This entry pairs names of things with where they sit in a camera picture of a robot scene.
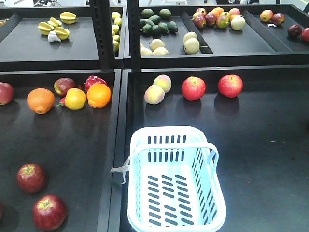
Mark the light blue plastic basket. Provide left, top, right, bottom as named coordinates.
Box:
left=127, top=126, right=226, bottom=232

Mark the peach front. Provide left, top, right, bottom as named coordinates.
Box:
left=144, top=85, right=165, bottom=105

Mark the peach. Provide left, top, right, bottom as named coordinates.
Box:
left=153, top=74, right=172, bottom=93
left=144, top=85, right=165, bottom=105

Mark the peach back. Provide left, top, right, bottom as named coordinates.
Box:
left=153, top=74, right=172, bottom=93

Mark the red apple back middle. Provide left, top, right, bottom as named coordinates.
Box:
left=182, top=76, right=206, bottom=101

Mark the orange right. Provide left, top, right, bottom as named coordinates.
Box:
left=86, top=83, right=112, bottom=108

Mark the orange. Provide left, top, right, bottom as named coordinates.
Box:
left=86, top=83, right=112, bottom=108
left=27, top=88, right=55, bottom=114

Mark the red bell pepper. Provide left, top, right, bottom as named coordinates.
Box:
left=84, top=75, right=108, bottom=92

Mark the yellow orange fruit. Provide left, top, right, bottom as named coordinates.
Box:
left=65, top=88, right=86, bottom=110

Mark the red apple back right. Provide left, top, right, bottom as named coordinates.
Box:
left=218, top=74, right=243, bottom=98

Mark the black wooden display stand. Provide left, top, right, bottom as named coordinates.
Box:
left=0, top=5, right=309, bottom=232

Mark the bruised red apple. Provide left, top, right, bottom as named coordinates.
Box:
left=54, top=78, right=76, bottom=97

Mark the orange left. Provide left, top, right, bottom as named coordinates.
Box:
left=27, top=88, right=55, bottom=114

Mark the white garlic bulb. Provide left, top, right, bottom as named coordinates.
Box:
left=48, top=31, right=61, bottom=43

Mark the dark red apple front left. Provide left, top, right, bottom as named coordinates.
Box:
left=16, top=163, right=48, bottom=194

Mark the dark red apple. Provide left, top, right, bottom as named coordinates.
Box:
left=32, top=194, right=68, bottom=231
left=16, top=163, right=48, bottom=194

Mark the dark red apple front lower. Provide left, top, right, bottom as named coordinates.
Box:
left=32, top=194, right=68, bottom=231

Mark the red apple far left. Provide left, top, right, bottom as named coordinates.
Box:
left=0, top=82, right=14, bottom=105

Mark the black shelf upright post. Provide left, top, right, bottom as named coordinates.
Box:
left=89, top=0, right=114, bottom=70

